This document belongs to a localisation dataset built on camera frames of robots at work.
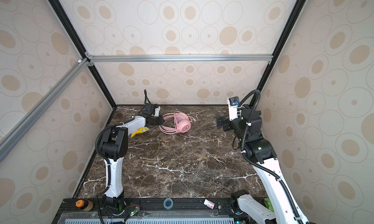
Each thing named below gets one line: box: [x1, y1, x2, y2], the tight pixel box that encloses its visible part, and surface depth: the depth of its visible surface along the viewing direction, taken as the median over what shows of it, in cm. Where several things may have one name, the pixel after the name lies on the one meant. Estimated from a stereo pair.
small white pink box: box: [203, 198, 215, 210], surface depth 74 cm
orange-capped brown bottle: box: [74, 199, 94, 212], surface depth 70 cm
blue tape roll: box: [163, 197, 174, 210], surface depth 76 cm
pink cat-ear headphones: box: [159, 111, 196, 135], surface depth 102 cm
